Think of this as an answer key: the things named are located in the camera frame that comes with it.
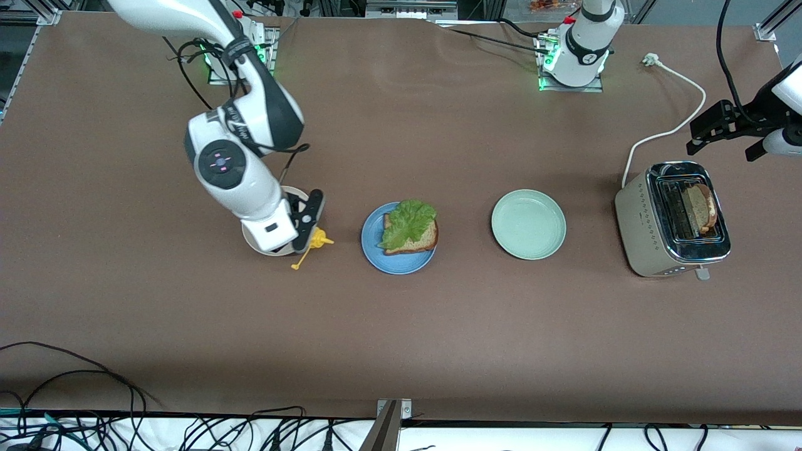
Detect brown toast bread slice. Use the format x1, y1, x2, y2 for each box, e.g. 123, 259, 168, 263
382, 212, 439, 256
683, 183, 717, 234

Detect green lettuce leaf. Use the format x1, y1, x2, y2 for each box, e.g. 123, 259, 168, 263
379, 199, 437, 250

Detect yellow mustard squeeze bottle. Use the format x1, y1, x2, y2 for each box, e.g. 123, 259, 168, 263
290, 227, 335, 271

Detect light green round plate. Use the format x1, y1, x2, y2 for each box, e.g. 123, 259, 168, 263
491, 189, 567, 261

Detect blue round plate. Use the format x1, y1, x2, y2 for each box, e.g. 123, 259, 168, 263
361, 202, 439, 276

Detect beige round plate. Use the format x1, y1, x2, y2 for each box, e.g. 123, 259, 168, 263
241, 185, 312, 257

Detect silver beige toaster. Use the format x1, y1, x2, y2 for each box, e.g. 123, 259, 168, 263
614, 161, 732, 281

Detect grey metal box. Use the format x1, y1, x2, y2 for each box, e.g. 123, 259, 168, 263
365, 0, 458, 19

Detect white toaster power cord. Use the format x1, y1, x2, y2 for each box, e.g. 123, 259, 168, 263
622, 53, 707, 189

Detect aluminium frame profile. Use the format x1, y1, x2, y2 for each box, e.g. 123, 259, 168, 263
0, 19, 48, 120
761, 0, 802, 29

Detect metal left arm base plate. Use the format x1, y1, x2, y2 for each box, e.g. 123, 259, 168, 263
538, 31, 604, 93

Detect black cable at arm base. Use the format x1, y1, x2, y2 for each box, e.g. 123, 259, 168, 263
432, 19, 552, 54

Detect small metal table bracket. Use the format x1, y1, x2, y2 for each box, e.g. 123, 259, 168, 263
376, 399, 413, 419

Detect grey aluminium profile post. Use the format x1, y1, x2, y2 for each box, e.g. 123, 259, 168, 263
359, 401, 402, 451

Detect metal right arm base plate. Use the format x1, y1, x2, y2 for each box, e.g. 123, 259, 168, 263
207, 25, 277, 86

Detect black cable loop on table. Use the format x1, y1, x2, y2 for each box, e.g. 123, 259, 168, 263
0, 341, 148, 433

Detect teal cable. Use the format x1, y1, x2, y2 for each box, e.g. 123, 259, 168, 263
0, 407, 79, 439

